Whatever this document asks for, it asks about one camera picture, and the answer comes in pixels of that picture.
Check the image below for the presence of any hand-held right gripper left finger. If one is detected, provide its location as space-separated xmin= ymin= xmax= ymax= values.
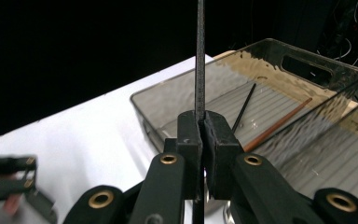
xmin=176 ymin=110 xmax=204 ymax=200

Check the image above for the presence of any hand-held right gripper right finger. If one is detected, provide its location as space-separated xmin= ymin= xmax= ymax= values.
xmin=203 ymin=110 xmax=245 ymax=200

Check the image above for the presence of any transparent grey bin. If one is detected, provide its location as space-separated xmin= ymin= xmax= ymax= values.
xmin=130 ymin=37 xmax=358 ymax=155
xmin=255 ymin=80 xmax=358 ymax=214

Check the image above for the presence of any white cable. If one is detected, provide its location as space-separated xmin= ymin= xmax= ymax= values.
xmin=335 ymin=27 xmax=358 ymax=67

